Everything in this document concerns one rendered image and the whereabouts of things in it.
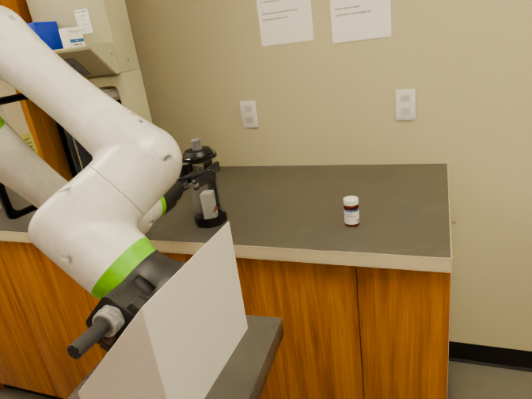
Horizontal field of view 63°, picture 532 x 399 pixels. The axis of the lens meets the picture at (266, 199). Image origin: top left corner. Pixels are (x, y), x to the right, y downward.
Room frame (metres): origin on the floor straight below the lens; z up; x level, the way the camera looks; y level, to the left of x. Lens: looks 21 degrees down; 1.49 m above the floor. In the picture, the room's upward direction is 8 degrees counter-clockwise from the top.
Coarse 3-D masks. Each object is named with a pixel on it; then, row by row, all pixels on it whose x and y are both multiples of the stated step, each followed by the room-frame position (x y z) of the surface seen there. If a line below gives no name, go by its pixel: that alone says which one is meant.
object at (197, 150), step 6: (192, 144) 1.27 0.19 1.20; (198, 144) 1.27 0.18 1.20; (186, 150) 1.28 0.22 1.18; (192, 150) 1.27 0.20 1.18; (198, 150) 1.26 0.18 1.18; (204, 150) 1.25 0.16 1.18; (210, 150) 1.26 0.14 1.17; (186, 156) 1.25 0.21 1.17; (192, 156) 1.24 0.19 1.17; (198, 156) 1.23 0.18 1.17
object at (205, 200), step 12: (204, 156) 1.24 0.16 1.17; (192, 168) 1.24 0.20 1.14; (204, 168) 1.23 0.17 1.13; (216, 180) 1.26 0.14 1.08; (192, 192) 1.25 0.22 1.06; (204, 192) 1.23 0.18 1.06; (216, 192) 1.25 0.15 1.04; (204, 204) 1.23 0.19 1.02; (216, 204) 1.24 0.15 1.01; (204, 216) 1.23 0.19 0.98; (216, 216) 1.24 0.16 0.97
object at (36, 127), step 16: (0, 112) 1.48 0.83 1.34; (16, 112) 1.52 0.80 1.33; (32, 112) 1.57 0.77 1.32; (16, 128) 1.51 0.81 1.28; (32, 128) 1.56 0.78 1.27; (48, 128) 1.61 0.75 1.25; (32, 144) 1.54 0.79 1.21; (48, 144) 1.59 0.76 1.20; (48, 160) 1.58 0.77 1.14; (64, 160) 1.63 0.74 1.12; (64, 176) 1.61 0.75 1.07; (16, 208) 1.43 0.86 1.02
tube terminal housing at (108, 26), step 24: (48, 0) 1.64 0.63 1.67; (72, 0) 1.60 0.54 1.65; (96, 0) 1.56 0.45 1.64; (120, 0) 1.64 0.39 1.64; (72, 24) 1.61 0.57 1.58; (96, 24) 1.57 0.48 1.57; (120, 24) 1.61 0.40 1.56; (120, 48) 1.58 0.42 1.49; (120, 72) 1.56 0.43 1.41; (120, 96) 1.56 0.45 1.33; (144, 96) 1.64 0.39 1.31
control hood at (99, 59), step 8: (64, 48) 1.49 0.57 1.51; (72, 48) 1.48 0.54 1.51; (80, 48) 1.46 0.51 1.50; (88, 48) 1.45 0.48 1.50; (96, 48) 1.47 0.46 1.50; (104, 48) 1.51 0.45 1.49; (112, 48) 1.54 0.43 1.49; (64, 56) 1.51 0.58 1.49; (72, 56) 1.50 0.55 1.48; (80, 56) 1.49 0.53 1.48; (88, 56) 1.48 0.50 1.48; (96, 56) 1.48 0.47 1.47; (104, 56) 1.50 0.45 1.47; (112, 56) 1.53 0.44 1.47; (88, 64) 1.52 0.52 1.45; (96, 64) 1.51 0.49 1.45; (104, 64) 1.50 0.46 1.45; (112, 64) 1.53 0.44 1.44; (96, 72) 1.55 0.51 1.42; (104, 72) 1.54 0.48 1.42; (112, 72) 1.53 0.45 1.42
